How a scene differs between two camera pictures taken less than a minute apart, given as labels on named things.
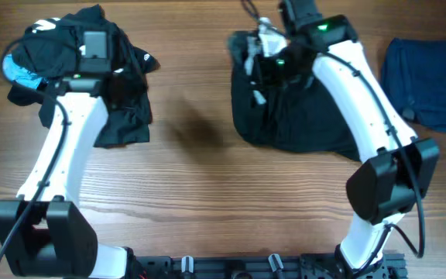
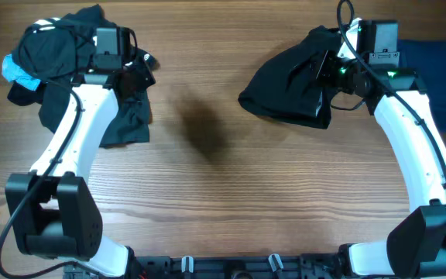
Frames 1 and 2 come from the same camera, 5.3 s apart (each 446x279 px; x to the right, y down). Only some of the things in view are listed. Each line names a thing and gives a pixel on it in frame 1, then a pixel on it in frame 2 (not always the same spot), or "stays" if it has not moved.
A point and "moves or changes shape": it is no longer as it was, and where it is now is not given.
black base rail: x=259 y=266 stays
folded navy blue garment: x=429 y=80 stays
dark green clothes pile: x=83 y=52 stays
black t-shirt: x=279 y=101 moves or changes shape
